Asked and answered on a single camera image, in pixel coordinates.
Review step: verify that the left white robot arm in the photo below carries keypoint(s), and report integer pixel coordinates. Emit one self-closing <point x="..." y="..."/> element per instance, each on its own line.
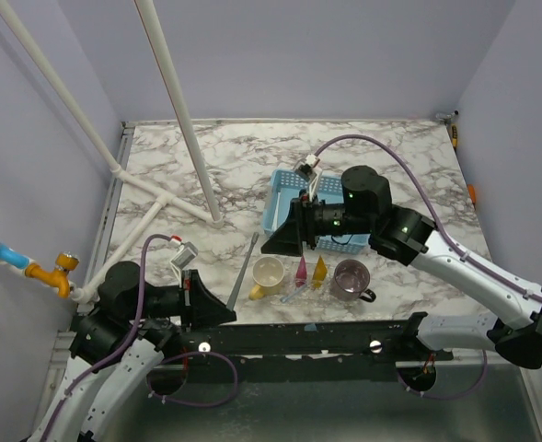
<point x="134" y="327"/>

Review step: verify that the yellow tool at corner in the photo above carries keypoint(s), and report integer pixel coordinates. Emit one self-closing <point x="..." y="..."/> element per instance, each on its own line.
<point x="454" y="136"/>

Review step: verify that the orange clamp on wall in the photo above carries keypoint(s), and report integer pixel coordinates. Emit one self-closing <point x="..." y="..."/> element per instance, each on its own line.
<point x="472" y="193"/>

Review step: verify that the blue plastic basket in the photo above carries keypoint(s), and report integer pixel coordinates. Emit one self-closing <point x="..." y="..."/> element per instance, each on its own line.
<point x="284" y="186"/>

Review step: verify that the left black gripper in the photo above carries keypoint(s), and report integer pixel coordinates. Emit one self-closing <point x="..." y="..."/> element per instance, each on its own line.
<point x="199" y="305"/>

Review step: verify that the purple mug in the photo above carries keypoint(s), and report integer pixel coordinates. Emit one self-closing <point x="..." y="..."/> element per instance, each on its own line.
<point x="350" y="282"/>

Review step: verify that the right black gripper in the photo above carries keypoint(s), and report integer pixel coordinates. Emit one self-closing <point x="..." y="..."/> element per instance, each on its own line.
<point x="299" y="226"/>

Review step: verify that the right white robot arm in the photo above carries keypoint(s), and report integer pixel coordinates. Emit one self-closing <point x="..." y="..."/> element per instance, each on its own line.
<point x="513" y="326"/>

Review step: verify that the toy faucet blue orange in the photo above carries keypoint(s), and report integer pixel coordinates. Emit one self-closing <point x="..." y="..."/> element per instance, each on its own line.
<point x="56" y="279"/>

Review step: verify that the light blue toothbrush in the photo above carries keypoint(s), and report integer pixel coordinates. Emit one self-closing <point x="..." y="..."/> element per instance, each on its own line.
<point x="297" y="292"/>

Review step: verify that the yellow mug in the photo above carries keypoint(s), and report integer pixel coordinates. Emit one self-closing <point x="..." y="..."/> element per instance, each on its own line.
<point x="268" y="274"/>

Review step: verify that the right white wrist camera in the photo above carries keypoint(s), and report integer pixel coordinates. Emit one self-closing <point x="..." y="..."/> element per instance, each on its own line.
<point x="309" y="170"/>

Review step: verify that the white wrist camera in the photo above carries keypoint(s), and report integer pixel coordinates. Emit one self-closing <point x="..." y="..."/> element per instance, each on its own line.
<point x="309" y="170"/>
<point x="185" y="254"/>

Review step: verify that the yellow toothpaste tube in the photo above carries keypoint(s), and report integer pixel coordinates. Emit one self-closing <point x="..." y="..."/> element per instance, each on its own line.
<point x="320" y="273"/>

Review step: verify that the white stick in basket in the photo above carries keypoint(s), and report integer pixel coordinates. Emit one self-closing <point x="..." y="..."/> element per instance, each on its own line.
<point x="278" y="213"/>

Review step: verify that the black mounting rail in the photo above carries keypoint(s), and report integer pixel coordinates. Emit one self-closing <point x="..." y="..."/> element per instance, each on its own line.
<point x="300" y="352"/>

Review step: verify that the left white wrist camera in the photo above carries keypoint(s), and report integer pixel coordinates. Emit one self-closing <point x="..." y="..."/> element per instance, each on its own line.
<point x="185" y="254"/>

